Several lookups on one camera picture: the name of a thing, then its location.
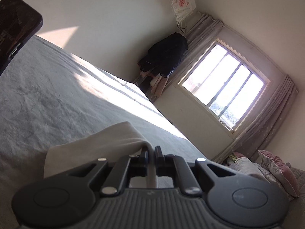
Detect white cream sweatshirt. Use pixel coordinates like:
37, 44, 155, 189
43, 121, 173, 189

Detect hanging dark clothes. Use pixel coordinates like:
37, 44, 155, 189
137, 31, 189, 96

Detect folded grey pink quilt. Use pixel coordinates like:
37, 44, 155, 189
224, 157, 300, 201

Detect grey bed blanket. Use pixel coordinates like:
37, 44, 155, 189
1, 36, 202, 228

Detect pink grey pillow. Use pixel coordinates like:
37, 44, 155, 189
258, 150, 300, 198

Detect black smartphone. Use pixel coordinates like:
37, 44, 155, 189
0, 0, 43, 73

